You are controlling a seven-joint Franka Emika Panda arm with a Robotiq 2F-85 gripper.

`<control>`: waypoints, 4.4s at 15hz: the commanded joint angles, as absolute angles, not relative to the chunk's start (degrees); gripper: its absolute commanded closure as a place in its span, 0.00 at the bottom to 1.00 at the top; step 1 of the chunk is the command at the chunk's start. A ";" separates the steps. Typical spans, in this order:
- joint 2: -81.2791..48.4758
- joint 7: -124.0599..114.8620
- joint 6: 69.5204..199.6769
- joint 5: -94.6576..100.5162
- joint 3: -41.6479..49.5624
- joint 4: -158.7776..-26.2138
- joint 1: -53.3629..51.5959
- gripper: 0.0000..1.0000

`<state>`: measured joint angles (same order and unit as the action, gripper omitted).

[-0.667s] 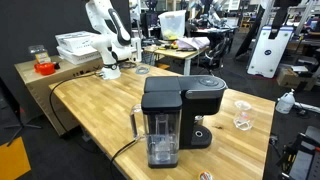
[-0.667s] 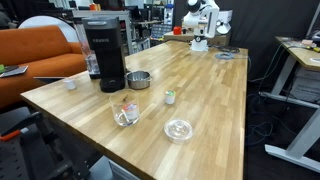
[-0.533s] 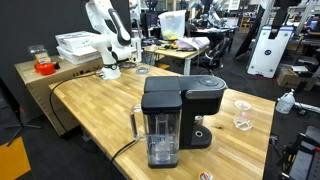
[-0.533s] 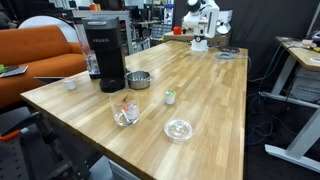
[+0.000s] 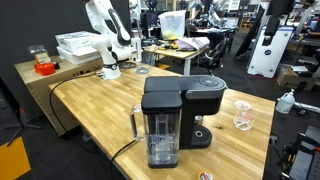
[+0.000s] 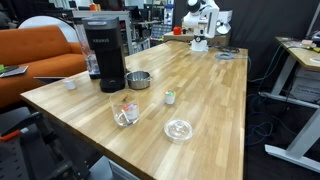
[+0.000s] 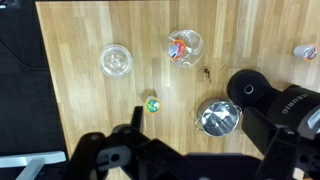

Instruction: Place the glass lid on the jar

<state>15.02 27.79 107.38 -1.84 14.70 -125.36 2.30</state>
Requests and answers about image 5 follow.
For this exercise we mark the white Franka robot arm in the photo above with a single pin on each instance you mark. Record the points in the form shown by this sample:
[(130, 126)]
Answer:
[(106, 40)]

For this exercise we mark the clear glass jar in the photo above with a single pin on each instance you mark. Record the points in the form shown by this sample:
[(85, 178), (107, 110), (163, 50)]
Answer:
[(244, 116)]

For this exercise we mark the small labelled glass jar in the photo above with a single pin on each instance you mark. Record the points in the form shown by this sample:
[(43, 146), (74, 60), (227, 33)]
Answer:
[(38, 53)]

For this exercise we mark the black Keurig coffee maker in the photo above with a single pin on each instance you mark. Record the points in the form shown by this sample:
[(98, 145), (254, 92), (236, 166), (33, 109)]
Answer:
[(200, 100)]

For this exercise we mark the wooden office desk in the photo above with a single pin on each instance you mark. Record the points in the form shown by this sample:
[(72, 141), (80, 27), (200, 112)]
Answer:
[(180, 54)]

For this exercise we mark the small steel pot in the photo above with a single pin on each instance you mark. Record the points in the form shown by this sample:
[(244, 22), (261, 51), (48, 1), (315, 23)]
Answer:
[(199, 118)]

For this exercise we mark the pink cloth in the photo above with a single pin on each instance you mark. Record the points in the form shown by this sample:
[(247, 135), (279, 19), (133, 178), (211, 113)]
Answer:
[(193, 42)]

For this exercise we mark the clear plastic storage bin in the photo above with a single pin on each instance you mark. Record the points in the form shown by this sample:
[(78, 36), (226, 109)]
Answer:
[(172, 25)]

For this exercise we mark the black office chair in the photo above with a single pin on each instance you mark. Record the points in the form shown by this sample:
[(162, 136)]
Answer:
[(216, 53)]

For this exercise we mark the black computer monitor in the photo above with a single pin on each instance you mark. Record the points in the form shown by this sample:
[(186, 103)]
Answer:
[(150, 21)]

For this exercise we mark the flat white cardboard box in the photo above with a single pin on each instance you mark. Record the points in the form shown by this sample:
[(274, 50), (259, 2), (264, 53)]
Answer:
[(80, 57), (76, 40)]

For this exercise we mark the small white pod cup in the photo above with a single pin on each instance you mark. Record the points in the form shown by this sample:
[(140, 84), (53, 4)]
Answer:
[(205, 175)]

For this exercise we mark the orange plastic bowl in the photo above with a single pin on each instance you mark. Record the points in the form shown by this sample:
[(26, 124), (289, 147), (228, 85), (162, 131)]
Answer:
[(45, 69)]

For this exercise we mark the white plastic jug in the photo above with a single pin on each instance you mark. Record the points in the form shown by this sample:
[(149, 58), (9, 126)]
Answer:
[(286, 103)]

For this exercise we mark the beige metal cabinet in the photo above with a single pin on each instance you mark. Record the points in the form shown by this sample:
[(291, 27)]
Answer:
[(33, 86)]

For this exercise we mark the brown cardboard box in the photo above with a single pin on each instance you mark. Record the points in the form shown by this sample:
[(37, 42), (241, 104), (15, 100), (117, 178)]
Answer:
[(287, 78)]

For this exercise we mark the black equipment cart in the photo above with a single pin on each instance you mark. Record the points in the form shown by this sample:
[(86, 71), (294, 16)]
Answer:
[(301, 160)]

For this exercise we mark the orange floor mat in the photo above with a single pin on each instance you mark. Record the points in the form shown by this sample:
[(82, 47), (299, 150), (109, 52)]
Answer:
[(13, 160)]

